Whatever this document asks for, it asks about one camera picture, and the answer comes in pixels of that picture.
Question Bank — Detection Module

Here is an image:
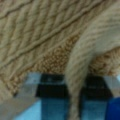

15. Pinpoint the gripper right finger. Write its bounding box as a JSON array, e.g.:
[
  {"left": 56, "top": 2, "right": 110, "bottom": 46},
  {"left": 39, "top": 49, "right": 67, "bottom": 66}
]
[{"left": 106, "top": 76, "right": 120, "bottom": 98}]

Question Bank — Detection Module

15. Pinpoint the tan terry cloth towel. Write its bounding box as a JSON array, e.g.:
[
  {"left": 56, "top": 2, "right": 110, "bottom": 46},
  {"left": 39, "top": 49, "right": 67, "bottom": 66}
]
[{"left": 0, "top": 0, "right": 120, "bottom": 120}]

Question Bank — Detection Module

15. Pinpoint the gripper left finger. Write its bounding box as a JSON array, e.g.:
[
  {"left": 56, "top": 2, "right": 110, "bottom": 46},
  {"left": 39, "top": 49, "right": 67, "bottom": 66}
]
[{"left": 16, "top": 72, "right": 42, "bottom": 98}]

